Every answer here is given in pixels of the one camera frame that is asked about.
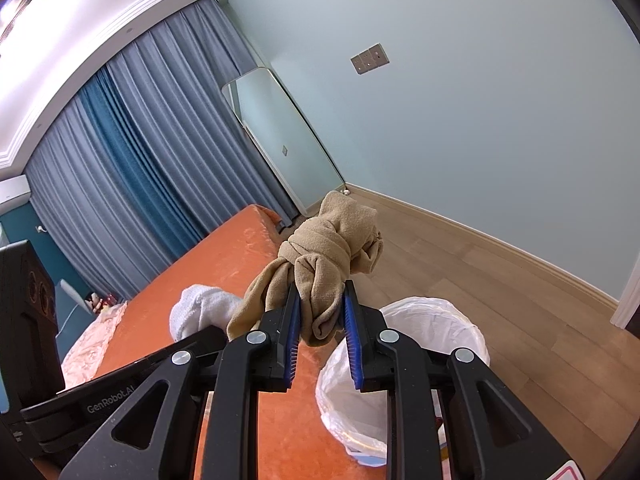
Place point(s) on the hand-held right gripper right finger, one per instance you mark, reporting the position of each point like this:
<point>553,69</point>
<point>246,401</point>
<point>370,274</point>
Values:
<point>352,340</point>

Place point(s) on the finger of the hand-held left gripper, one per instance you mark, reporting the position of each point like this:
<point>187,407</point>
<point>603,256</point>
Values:
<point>205,341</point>

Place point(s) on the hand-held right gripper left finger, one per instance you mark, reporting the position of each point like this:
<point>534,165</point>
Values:
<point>292,340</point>

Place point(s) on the white sock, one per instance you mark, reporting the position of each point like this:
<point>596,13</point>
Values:
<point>200,305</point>

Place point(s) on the white bag-lined waste bin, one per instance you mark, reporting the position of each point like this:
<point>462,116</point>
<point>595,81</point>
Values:
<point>340,400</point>

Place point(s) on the beige knotted cloth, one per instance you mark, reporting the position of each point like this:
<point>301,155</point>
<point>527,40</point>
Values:
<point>320,255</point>

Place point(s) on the blue padded headboard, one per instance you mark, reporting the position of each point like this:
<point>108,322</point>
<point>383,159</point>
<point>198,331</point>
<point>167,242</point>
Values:
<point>67,310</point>

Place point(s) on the pink floral quilt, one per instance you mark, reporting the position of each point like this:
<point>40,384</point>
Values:
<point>90,340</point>

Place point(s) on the small doll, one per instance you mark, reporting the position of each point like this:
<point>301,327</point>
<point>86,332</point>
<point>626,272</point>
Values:
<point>93,301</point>

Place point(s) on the orange plush blanket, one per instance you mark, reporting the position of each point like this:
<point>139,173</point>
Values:
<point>225,260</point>

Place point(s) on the white air conditioner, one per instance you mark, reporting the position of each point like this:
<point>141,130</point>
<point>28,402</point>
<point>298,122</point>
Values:
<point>14,188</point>

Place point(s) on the grey curtain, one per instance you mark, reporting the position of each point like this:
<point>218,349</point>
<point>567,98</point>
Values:
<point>75,185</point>
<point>190,85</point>

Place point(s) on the blue curtain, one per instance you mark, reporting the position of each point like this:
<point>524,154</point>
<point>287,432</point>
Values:
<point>135,160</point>

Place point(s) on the standing floor mirror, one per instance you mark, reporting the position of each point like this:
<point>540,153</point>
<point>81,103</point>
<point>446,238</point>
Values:
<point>280,135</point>

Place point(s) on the wall hook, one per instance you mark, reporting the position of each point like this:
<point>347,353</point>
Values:
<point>40,229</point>

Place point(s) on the white door frame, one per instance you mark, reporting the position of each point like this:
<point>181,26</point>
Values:
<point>627,300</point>

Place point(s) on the brown wall switch panel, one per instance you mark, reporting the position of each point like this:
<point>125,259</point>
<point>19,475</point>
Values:
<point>369,58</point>

